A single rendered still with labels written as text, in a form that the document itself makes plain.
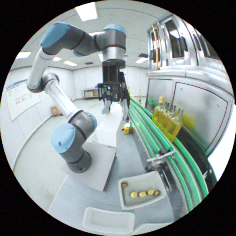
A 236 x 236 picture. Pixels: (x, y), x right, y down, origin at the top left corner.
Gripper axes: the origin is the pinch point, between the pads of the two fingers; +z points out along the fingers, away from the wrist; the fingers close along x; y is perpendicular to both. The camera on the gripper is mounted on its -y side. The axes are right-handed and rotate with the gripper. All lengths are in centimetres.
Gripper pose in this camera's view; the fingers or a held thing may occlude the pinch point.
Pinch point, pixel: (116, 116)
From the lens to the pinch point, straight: 29.3
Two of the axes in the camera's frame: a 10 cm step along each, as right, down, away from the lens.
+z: 0.0, 8.7, 4.9
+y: -2.3, 4.8, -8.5
